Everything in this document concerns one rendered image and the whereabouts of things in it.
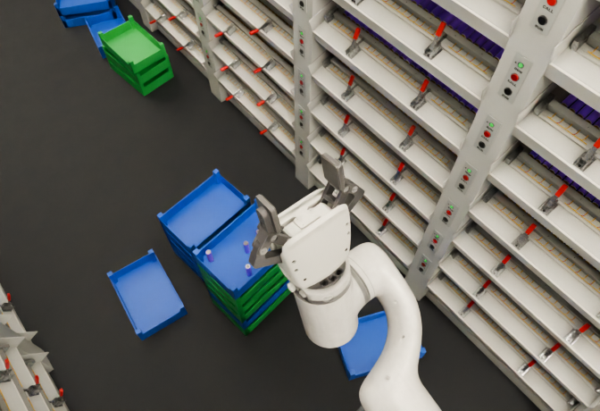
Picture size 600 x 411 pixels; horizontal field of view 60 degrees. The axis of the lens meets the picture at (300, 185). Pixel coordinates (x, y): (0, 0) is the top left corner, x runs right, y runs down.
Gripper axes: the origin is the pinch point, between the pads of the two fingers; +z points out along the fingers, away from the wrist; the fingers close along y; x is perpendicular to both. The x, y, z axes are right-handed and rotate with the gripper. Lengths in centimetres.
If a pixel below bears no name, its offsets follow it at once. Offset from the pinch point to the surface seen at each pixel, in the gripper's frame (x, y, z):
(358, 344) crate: -44, 32, -148
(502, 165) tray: -19, 68, -58
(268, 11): -122, 66, -48
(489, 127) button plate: -21, 64, -44
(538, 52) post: -13, 65, -20
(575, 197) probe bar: -1, 72, -59
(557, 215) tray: -2, 68, -63
